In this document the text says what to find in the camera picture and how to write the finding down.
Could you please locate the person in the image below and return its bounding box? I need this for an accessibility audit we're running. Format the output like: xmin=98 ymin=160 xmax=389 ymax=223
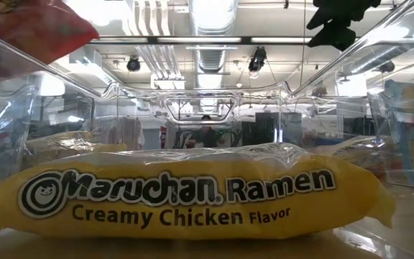
xmin=191 ymin=114 xmax=226 ymax=148

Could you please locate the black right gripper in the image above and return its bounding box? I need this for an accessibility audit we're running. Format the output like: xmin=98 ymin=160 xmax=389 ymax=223
xmin=305 ymin=0 xmax=382 ymax=52

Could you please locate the red Saucy Noodles pack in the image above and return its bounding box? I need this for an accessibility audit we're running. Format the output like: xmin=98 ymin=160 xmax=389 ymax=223
xmin=0 ymin=0 xmax=100 ymax=87

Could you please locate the silver ventilation duct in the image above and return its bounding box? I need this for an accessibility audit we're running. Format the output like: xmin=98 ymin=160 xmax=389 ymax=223
xmin=188 ymin=0 xmax=239 ymax=89

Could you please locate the black round ceiling fixture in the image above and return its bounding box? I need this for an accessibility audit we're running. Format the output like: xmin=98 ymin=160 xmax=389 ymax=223
xmin=378 ymin=60 xmax=396 ymax=74
xmin=126 ymin=57 xmax=142 ymax=73

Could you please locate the black overhead camera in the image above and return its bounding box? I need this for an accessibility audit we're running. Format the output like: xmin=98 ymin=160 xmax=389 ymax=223
xmin=248 ymin=45 xmax=267 ymax=73

